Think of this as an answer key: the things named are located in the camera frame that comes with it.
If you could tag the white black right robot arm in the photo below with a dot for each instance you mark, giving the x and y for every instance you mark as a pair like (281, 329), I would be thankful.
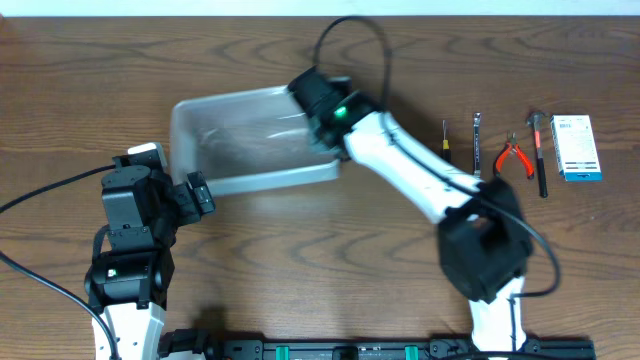
(483, 242)

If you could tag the white blue cardboard box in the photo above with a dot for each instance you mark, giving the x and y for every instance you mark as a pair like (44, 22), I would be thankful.
(575, 148)

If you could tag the black yellow screwdriver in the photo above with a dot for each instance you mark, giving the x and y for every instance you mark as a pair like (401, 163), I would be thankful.
(445, 150)

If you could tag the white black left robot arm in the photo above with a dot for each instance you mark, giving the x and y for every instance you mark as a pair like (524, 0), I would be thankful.
(132, 266)

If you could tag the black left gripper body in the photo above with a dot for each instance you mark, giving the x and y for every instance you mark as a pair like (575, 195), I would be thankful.
(177, 209)

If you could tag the small black orange hammer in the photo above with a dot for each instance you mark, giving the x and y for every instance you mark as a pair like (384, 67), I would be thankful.
(534, 122)

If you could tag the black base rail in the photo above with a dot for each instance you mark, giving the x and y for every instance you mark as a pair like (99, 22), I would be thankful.
(196, 344)

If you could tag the silver wrench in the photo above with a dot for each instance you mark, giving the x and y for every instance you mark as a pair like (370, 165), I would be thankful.
(477, 117)

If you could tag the clear plastic container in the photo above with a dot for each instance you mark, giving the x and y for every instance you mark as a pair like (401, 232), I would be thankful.
(246, 142)

